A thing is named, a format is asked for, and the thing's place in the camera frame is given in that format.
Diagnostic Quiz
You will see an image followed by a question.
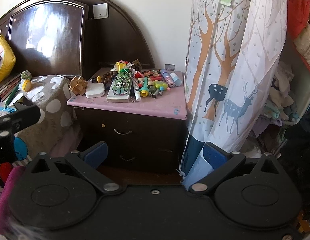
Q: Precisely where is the white rounded case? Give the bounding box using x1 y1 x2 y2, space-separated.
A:
85 83 105 98

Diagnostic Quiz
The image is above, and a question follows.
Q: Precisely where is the black phone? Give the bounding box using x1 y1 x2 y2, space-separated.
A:
13 96 33 111

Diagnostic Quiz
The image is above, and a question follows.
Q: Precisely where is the beige fleece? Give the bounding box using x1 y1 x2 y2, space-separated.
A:
294 24 310 63

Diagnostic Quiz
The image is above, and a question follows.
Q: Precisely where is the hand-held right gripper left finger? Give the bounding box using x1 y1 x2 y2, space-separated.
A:
31 141 123 195

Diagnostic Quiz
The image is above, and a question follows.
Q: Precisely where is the green printed box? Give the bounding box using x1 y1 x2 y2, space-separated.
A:
106 72 133 103

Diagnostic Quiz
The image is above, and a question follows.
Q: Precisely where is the brown bead bracelet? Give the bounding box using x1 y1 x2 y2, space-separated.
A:
101 70 119 83

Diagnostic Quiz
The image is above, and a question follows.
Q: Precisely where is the white deer printed curtain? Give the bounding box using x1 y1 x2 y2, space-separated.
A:
180 0 288 191

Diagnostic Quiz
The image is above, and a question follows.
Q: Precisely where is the pile of small colourful toys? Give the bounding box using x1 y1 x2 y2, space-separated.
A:
110 59 170 99

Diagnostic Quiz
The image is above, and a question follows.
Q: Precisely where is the yellow pillow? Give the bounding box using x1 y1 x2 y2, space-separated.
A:
0 34 17 85

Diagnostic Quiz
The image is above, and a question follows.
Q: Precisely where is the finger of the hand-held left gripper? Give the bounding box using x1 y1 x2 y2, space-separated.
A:
0 104 42 138

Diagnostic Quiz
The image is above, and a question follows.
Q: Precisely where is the wooden interlocking puzzle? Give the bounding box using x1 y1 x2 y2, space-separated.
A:
69 75 88 96

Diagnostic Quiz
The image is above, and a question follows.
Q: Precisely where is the dark wooden headboard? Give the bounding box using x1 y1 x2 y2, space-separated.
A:
0 0 155 90

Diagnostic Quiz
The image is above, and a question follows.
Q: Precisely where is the green toy flashlight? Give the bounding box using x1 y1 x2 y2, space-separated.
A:
140 78 149 97

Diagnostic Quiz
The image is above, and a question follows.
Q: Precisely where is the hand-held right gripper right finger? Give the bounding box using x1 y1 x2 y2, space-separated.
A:
189 142 280 195

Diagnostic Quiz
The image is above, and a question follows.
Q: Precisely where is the yellow and white toy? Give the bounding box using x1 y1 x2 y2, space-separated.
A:
19 79 33 92

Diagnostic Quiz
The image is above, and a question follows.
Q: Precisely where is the light blue tube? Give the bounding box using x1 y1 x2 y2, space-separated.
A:
170 72 182 86

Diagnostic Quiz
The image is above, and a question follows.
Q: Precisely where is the dark drawer without sticker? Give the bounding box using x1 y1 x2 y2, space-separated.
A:
95 150 185 176

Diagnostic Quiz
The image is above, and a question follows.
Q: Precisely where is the stack of books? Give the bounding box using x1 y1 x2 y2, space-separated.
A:
0 72 22 101

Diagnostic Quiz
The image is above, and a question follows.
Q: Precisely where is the pink printed tube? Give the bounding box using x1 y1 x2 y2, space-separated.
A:
161 69 175 87

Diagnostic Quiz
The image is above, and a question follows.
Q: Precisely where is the dark cloth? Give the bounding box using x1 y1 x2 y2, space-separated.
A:
282 115 310 205

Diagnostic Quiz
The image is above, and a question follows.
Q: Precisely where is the white marker pen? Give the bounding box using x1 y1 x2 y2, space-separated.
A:
133 80 141 102

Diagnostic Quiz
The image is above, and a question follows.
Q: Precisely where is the red quilt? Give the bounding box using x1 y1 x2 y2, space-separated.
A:
285 0 310 77

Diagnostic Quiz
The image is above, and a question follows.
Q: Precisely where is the magenta cloth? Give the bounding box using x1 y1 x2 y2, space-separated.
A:
0 166 28 230

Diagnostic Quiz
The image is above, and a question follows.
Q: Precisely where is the grey white-spotted blanket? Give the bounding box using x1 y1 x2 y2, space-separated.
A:
0 74 83 155

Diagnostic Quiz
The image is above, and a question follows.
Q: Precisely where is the dark nightstand with pink top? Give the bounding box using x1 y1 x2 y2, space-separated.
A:
67 67 189 178

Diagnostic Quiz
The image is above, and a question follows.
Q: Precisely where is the mauve bed skirt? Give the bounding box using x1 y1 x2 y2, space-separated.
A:
51 127 82 161

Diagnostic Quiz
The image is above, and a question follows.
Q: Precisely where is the pile of pale clothes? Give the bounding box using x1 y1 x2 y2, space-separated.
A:
252 62 303 140

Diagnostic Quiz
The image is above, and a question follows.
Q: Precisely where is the white wall switch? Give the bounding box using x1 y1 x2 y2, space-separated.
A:
93 3 108 19

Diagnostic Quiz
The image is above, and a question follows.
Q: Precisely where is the cartoon printed bedsheet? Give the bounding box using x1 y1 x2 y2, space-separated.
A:
0 137 30 188

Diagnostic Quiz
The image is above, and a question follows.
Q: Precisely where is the green pen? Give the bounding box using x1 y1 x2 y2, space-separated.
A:
5 86 20 108

